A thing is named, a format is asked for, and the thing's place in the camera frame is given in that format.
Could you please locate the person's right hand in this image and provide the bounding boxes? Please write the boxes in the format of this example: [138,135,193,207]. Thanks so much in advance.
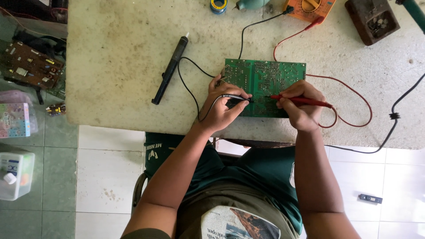
[276,80,327,133]

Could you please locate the person's left hand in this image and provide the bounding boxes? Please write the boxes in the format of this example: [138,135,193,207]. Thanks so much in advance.
[198,74,253,133]

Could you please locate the red multimeter probe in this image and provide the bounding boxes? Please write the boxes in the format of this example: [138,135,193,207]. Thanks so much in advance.
[265,94,333,109]

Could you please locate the black multimeter probe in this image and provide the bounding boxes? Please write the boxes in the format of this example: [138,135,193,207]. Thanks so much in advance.
[221,94,255,103]

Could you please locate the green circuit board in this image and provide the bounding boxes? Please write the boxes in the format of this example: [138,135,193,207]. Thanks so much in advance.
[221,58,307,119]

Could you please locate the person's green shirt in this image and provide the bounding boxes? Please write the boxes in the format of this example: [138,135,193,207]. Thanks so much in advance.
[143,132,303,235]

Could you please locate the orange multimeter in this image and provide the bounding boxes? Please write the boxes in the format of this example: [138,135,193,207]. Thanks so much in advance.
[282,0,337,23]

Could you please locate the teal rubber blower bulb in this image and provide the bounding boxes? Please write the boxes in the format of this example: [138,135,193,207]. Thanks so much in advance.
[236,0,271,11]

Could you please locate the brown wooden parts box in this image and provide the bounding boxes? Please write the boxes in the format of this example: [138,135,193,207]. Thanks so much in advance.
[344,0,401,46]

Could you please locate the black desoldering pump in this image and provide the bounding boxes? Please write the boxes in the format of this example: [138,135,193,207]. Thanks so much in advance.
[151,32,190,106]

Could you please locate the small black remote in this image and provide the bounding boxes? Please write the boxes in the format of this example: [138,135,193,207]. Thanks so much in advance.
[358,193,383,204]

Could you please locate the person's printed shorts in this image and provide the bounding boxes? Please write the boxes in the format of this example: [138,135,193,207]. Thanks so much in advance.
[175,181,301,239]

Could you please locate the chair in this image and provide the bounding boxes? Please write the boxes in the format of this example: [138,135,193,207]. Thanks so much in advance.
[131,171,149,216]

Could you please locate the small yellow component board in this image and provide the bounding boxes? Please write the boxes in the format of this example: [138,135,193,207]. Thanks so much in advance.
[46,102,66,117]

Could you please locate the brown circuit board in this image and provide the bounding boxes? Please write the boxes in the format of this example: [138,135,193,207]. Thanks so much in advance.
[0,41,65,89]

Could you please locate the colourful plastic box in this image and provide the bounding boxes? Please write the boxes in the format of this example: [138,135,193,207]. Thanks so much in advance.
[0,90,38,139]

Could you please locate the clear plastic container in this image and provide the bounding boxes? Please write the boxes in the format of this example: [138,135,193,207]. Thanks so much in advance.
[0,151,36,202]

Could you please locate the red probe lead wire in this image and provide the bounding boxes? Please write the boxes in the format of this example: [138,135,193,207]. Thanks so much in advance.
[273,17,373,129]

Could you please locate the black probe lead wire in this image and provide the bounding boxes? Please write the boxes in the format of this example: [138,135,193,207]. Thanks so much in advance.
[177,7,295,122]

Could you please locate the black power cable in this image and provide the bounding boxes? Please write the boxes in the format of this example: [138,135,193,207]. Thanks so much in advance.
[324,73,425,154]

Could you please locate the solder wire spool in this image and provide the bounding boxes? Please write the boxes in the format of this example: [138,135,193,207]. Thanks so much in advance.
[209,0,228,15]

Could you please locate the green soldering iron handle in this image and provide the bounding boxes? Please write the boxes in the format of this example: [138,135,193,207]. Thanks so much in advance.
[395,0,425,35]

